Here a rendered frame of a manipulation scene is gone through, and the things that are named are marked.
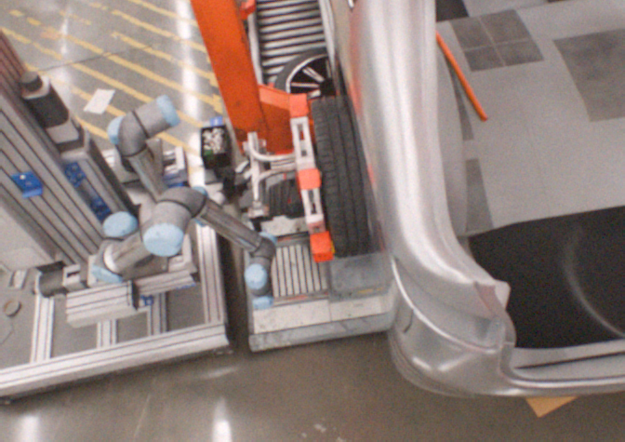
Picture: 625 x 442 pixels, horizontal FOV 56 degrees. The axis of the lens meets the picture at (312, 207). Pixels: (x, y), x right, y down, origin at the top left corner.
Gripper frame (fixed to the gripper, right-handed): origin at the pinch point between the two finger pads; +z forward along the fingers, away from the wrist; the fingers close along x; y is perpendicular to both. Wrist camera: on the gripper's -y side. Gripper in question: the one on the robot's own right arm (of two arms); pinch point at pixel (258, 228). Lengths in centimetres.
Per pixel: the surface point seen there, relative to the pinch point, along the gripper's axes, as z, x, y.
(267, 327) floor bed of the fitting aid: -9, 10, -75
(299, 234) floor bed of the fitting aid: 43, -12, -77
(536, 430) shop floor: -74, -104, -83
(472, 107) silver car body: 26, -92, 21
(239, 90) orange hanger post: 65, 1, 14
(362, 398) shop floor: -49, -30, -83
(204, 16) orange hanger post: 65, 6, 55
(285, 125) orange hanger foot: 67, -16, -15
